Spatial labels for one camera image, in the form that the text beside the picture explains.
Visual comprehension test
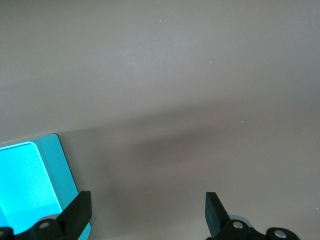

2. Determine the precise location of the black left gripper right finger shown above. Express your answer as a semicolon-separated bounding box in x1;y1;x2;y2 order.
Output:
205;191;266;240

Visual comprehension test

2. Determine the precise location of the brown table cover sheet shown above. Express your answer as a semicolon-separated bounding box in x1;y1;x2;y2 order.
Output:
0;0;320;240

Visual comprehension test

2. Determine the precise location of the cyan plastic bin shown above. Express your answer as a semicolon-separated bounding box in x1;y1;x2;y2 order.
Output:
0;133;93;237

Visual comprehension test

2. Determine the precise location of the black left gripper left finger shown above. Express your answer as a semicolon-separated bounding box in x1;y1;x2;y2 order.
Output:
29;190;93;240

